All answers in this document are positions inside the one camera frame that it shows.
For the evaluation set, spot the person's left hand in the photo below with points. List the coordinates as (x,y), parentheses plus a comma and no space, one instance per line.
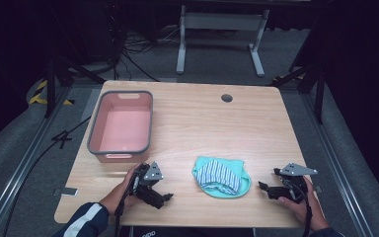
(120,196)

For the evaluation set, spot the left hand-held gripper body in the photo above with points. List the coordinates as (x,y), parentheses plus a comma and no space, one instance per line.
(149,174)

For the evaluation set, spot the black metal stand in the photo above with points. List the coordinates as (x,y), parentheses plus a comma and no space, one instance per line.
(51,85)
(319,89)

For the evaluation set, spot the aluminium floor rail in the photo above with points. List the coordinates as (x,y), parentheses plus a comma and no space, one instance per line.
(16,168)
(339,171)

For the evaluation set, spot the teal and striped cloth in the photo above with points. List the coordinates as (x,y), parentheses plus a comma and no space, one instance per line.
(220,176)

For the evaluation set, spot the person's right hand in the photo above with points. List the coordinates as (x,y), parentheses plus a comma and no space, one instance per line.
(306,207)

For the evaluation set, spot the black tape cross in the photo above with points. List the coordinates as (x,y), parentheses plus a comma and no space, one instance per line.
(61,138)

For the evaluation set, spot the yellow and black floor tape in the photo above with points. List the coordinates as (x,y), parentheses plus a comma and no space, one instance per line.
(37,97)

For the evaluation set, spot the person's dark clothing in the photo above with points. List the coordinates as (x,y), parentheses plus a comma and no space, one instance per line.
(187,232)

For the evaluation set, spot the white metal table frame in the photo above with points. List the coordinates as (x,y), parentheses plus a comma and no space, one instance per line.
(222,21)

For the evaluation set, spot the grey tape piece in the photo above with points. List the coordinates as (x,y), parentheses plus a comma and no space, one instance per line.
(66,191)

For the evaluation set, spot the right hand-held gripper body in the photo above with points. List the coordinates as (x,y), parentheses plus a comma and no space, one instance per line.
(294,179)

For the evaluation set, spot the pink basket with grey rim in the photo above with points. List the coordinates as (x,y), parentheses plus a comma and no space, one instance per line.
(125,126)

